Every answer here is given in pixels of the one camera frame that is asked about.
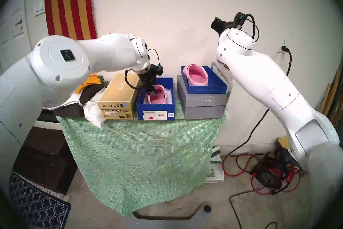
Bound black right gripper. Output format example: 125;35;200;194
211;13;247;37

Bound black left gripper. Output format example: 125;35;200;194
138;64;164;97

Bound pink clog shoe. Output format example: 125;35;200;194
144;84;168;105
183;64;208;86

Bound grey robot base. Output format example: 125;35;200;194
118;204;212;229

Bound open blue shoe box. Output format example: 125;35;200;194
136;78;176;121

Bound gold shoe box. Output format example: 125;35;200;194
97;73;142;120

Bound grey Vionic shoe box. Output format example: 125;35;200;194
177;75;228;120

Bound blue shoe box lid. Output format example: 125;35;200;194
181;66;228;95

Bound white box stack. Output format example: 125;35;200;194
205;146;224;183

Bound crumpled white cloth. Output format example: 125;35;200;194
83;94;107;129

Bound orange cloth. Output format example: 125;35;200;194
75;73;99;94

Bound green checkered tablecloth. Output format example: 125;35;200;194
58;100;227;217

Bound red yellow striped flag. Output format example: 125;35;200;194
44;0;97;41

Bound dark wooden step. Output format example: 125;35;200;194
12;127;78;195

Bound wooden sticks bundle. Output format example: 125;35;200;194
316;69;343;124

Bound blue white ceramic pot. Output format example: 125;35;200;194
276;145;303;175

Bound white panel door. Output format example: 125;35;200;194
0;0;50;73

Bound blue patterned rug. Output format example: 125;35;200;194
9;171;71;229

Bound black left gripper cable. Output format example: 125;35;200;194
125;49;162;91

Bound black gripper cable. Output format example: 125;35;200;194
239;13;260;43
125;49;162;91

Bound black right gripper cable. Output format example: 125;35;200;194
239;13;260;43

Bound grey cart handle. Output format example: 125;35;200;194
210;62;233;95

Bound white drawstring dust bag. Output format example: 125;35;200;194
43;96;83;110

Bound black cable along wall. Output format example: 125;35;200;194
224;109;270;157

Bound white light switch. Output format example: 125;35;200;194
33;0;45;17

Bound black floor cable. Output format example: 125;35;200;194
229;190;278;229

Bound black cable reel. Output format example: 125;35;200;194
253;159;286;191

